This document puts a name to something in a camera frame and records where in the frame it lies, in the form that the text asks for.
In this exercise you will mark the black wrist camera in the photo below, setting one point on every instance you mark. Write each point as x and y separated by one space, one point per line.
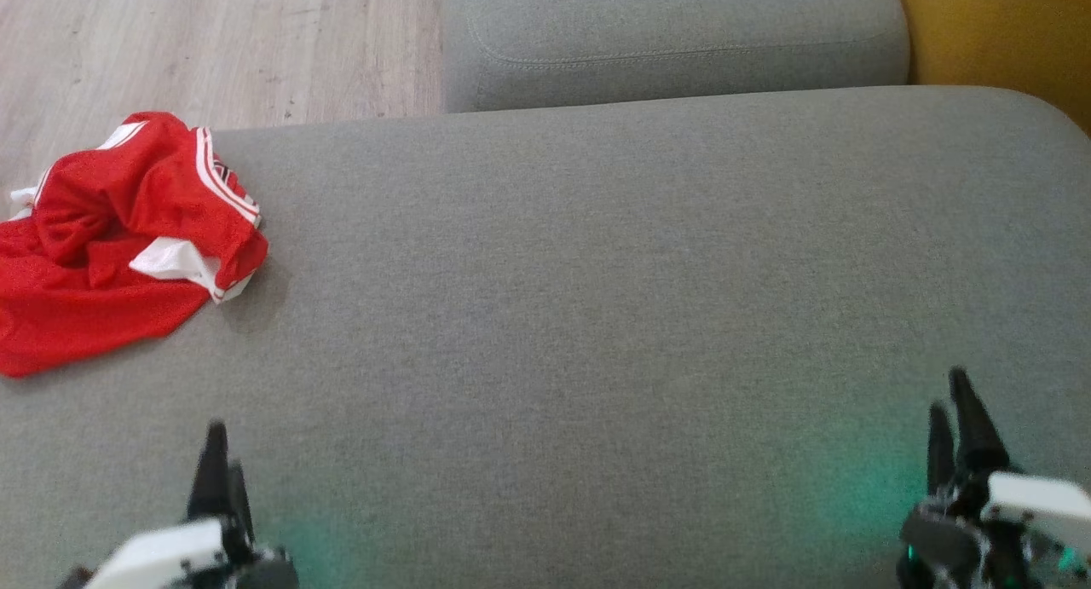
273 572
938 538

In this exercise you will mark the wide yellow sofa back cushion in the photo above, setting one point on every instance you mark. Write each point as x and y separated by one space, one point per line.
1006 26

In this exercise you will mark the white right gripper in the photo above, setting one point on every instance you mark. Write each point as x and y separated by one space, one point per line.
1040 504

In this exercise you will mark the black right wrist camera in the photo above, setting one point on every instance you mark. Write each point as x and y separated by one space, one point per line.
938 538

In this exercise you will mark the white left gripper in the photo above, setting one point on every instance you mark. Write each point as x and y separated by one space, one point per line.
162 555

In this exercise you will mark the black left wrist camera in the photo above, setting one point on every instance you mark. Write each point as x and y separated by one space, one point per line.
273 572

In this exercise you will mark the long grey sofa seat cushion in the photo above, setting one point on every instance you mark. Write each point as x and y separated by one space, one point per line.
682 26

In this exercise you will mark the red jersey with white sleeves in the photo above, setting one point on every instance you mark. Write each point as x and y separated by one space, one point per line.
128 188

